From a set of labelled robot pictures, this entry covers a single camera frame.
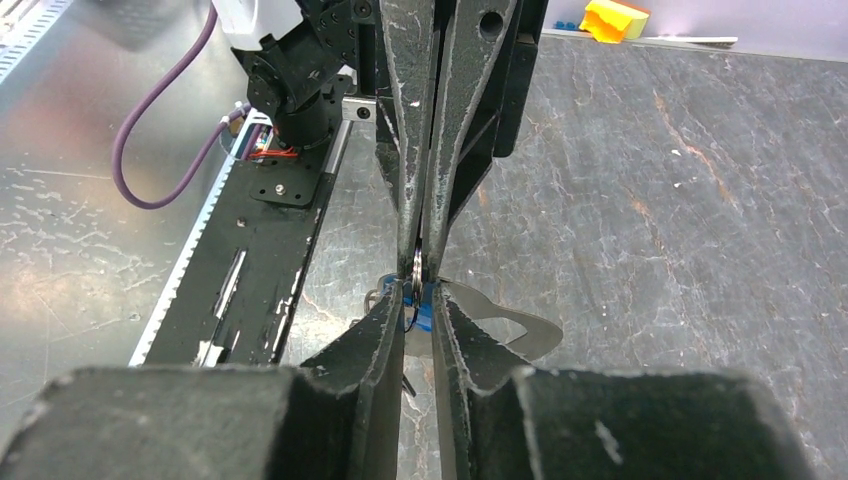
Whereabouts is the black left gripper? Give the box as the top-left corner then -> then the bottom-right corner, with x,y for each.
353,0 -> 547,279

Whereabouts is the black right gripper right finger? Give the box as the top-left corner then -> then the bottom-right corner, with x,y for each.
432,286 -> 815,479

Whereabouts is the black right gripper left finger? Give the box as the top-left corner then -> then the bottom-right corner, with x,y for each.
1,285 -> 404,479

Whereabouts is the blue key tag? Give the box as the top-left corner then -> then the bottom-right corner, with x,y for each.
404,283 -> 435,333

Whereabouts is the steel split ring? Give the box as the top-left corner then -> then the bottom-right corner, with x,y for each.
409,246 -> 427,307

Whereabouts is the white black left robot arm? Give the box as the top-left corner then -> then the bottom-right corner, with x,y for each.
214,0 -> 547,283

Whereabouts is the yellow orange toy block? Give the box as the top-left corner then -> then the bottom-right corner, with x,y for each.
578,0 -> 651,44

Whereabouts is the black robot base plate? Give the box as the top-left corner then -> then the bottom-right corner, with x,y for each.
143,75 -> 353,367

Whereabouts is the white toothed cable duct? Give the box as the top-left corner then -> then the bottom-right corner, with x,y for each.
128,109 -> 269,367

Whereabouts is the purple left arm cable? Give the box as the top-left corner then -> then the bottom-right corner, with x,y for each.
111,3 -> 253,211

